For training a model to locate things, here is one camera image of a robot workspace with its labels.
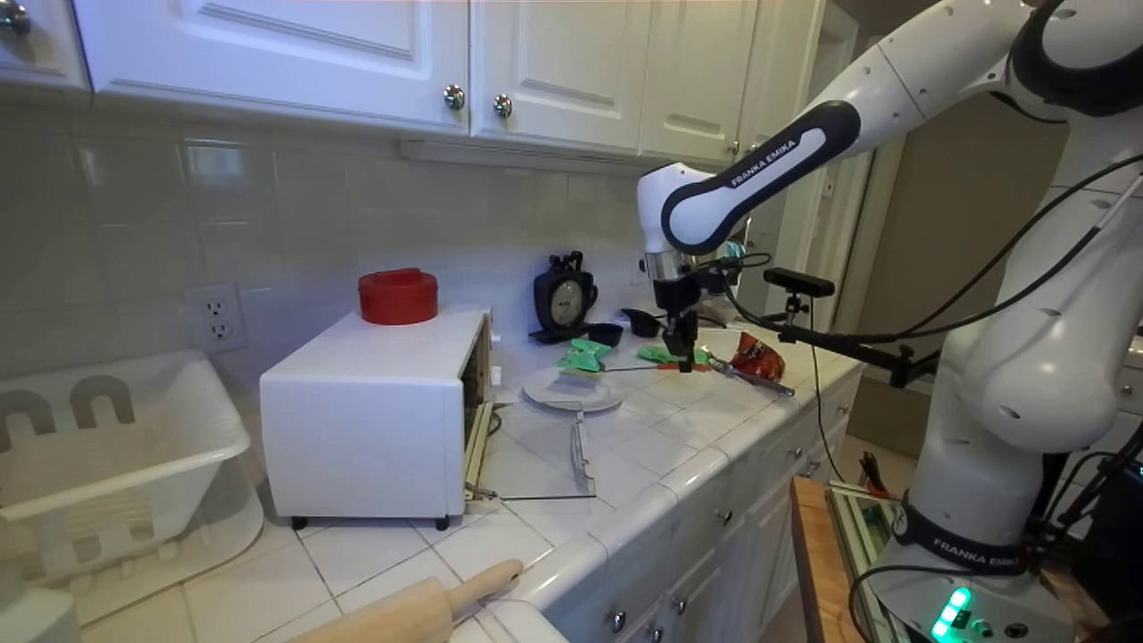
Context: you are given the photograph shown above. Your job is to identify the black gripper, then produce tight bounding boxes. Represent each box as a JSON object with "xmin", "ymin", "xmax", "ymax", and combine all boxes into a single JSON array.
[{"xmin": 646, "ymin": 252, "xmax": 727, "ymax": 356}]

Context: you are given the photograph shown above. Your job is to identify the green object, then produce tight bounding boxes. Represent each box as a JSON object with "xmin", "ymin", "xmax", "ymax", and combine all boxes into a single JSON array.
[{"xmin": 559, "ymin": 339, "xmax": 611, "ymax": 374}]

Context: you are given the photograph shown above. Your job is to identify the orange-handled metal spatula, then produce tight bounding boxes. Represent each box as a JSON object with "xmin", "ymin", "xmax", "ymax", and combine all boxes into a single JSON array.
[{"xmin": 557, "ymin": 354, "xmax": 714, "ymax": 374}]

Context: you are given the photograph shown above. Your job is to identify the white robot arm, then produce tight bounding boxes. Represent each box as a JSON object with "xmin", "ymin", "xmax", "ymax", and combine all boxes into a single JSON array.
[{"xmin": 634, "ymin": 0, "xmax": 1143, "ymax": 643}]

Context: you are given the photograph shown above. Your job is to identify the white round plate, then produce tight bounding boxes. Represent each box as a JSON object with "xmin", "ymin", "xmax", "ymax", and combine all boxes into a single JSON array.
[{"xmin": 523, "ymin": 368, "xmax": 620, "ymax": 415}]

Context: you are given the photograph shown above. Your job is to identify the glass oven door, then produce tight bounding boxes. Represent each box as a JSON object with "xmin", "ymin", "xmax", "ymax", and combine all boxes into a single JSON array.
[{"xmin": 464, "ymin": 404, "xmax": 598, "ymax": 505}]

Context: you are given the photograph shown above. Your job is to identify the white toaster oven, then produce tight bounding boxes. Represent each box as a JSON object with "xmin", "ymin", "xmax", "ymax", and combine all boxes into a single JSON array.
[{"xmin": 259, "ymin": 312, "xmax": 490, "ymax": 521}]

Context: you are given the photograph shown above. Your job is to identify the green flat packet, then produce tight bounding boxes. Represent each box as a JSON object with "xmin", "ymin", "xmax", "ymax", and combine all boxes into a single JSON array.
[{"xmin": 634, "ymin": 342, "xmax": 719, "ymax": 371}]

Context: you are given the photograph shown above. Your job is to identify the red snack bag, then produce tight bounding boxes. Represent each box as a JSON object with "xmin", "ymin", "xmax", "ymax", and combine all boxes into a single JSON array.
[{"xmin": 731, "ymin": 331, "xmax": 784, "ymax": 392}]

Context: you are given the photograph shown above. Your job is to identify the black small measuring cup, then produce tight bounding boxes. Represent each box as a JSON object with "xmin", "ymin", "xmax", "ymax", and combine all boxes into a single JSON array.
[{"xmin": 587, "ymin": 323, "xmax": 624, "ymax": 348}]

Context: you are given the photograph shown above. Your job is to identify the black table clock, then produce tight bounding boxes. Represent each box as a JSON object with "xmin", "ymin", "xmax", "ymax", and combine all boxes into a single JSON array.
[{"xmin": 532, "ymin": 249, "xmax": 598, "ymax": 342}]

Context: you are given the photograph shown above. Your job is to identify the white upper cabinets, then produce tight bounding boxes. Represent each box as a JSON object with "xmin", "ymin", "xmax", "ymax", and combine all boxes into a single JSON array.
[{"xmin": 0, "ymin": 0, "xmax": 826, "ymax": 159}]

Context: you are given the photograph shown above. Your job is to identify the white lower cabinet drawers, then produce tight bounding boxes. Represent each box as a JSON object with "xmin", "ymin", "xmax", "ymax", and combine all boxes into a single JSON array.
[{"xmin": 543, "ymin": 371, "xmax": 857, "ymax": 643}]

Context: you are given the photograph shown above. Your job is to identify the red cylindrical container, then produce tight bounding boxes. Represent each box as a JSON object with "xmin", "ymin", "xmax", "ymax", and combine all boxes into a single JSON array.
[{"xmin": 357, "ymin": 267, "xmax": 439, "ymax": 326}]

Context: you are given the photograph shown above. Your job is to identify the wooden rolling pin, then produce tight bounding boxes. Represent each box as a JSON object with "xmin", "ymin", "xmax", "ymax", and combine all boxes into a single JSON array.
[{"xmin": 295, "ymin": 556, "xmax": 526, "ymax": 643}]

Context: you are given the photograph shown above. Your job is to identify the white dish rack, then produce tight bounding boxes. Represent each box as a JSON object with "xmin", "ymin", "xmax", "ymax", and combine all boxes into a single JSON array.
[{"xmin": 0, "ymin": 350, "xmax": 250, "ymax": 582}]

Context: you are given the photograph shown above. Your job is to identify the black camera on stand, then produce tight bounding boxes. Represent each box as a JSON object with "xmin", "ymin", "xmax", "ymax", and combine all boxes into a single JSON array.
[{"xmin": 759, "ymin": 265, "xmax": 956, "ymax": 392}]

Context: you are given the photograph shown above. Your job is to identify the white wall outlet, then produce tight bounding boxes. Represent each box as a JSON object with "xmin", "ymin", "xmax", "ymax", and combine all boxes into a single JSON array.
[{"xmin": 194, "ymin": 285, "xmax": 246, "ymax": 354}]

